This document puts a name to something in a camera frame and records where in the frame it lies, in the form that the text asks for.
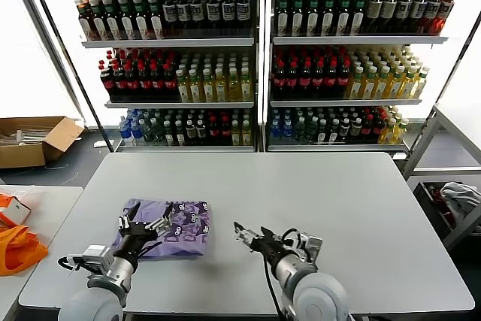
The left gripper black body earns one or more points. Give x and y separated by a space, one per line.
135 234

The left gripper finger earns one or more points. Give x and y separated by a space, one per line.
167 212
132 212

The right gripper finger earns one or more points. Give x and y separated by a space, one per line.
242 234
267 233

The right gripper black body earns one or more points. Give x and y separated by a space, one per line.
268 247

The purple T-shirt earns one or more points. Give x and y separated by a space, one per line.
188 238

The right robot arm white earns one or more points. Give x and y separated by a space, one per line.
315 294

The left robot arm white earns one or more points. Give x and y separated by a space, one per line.
112 276

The small white floor object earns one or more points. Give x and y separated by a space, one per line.
100 144

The blue water bottle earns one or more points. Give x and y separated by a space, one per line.
288 132
277 132
137 131
126 133

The cola bottle red cap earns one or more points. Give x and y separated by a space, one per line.
368 128
344 80
215 131
379 126
170 82
280 80
108 82
306 80
319 80
132 83
145 83
158 83
293 80
120 83
226 131
331 80

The pale yellow juice bottle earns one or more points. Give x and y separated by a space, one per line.
234 88
237 134
209 89
247 88
183 90
247 134
195 90
221 89

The small orange white box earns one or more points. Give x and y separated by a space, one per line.
17 211

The orange fabric bag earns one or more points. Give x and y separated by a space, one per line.
19 253

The open cardboard box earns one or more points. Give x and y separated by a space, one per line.
22 156

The white packing material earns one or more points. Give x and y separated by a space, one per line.
22 134

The orange yellow juice bottle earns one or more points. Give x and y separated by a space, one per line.
389 131
382 86
409 85
369 86
395 85
421 85
356 86
402 129

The black storage crate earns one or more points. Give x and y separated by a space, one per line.
422 193

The grey metal shelf unit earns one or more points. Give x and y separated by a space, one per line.
171 43
359 40

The black slanted pole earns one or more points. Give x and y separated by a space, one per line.
68 54

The red crumpled garment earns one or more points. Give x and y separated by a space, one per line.
434 193

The dark tea bottle green neck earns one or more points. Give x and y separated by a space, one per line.
128 23
156 23
100 24
313 17
142 23
298 17
344 17
329 17
283 17
359 17
114 24

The grey white crumpled garment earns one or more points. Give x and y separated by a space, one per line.
456 193

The dark bottle white blue label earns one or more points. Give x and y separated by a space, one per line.
184 13
197 12
418 12
229 11
213 12
244 11
170 13
404 12

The dark bottle beige label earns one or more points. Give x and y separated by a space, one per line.
374 13
389 13

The right wrist camera silver box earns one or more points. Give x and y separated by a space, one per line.
310 246

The wrist camera silver box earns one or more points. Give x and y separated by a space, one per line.
97 255
310 246

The left wrist camera silver box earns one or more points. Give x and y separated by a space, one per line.
97 255

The grey metal frame table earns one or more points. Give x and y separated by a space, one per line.
424 137

